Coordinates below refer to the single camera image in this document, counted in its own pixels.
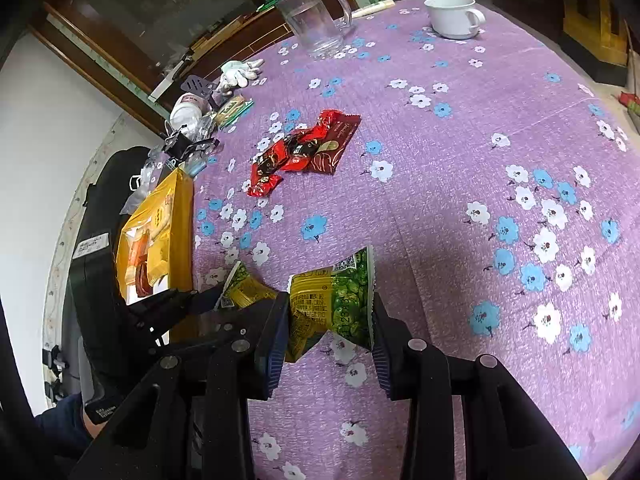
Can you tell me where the green cracker packet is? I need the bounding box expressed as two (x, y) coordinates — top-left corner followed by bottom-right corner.
(215, 96), (254, 128)

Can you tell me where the dark red chocolate bar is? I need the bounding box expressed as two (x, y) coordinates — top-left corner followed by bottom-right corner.
(308, 110), (361, 174)

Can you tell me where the black camera device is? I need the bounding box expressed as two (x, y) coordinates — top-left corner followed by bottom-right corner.
(163, 132), (219, 162)

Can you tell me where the white ceramic mug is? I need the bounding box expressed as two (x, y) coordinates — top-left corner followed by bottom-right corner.
(424, 0), (486, 40)

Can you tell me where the red black candy pack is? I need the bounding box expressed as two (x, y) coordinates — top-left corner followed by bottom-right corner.
(250, 136), (288, 183)

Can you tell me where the clear plastic bag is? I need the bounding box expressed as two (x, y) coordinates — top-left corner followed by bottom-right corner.
(120, 146), (166, 214)

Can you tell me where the small red candy pack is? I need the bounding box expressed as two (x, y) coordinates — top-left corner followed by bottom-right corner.
(247, 174), (283, 198)

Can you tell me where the dark red snack pack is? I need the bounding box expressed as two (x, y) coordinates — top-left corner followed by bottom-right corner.
(134, 262), (153, 298)

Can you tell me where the black office chair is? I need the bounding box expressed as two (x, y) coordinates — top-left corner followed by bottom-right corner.
(67, 146), (151, 425)

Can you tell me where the yellow taped cardboard box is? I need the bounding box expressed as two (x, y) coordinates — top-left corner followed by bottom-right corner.
(116, 169), (193, 306)

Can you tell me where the white glove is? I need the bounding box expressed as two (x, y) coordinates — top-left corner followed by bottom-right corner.
(216, 58), (264, 94)

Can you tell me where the glass water pitcher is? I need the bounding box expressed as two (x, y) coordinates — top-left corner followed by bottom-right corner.
(276, 0), (352, 58)

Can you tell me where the orange soda cracker pack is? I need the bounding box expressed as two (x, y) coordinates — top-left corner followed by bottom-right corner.
(125, 229), (150, 285)

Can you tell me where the black phone stand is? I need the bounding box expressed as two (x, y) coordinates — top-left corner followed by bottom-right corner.
(180, 74), (216, 105)

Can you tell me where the green triangular snack pack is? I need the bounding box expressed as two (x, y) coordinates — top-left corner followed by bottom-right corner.
(285, 246), (375, 363)

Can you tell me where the purple floral tablecloth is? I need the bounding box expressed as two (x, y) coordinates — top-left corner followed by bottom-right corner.
(193, 0), (639, 474)

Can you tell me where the plain yellow snack pack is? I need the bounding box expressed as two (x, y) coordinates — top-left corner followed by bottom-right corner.
(146, 231), (170, 285)

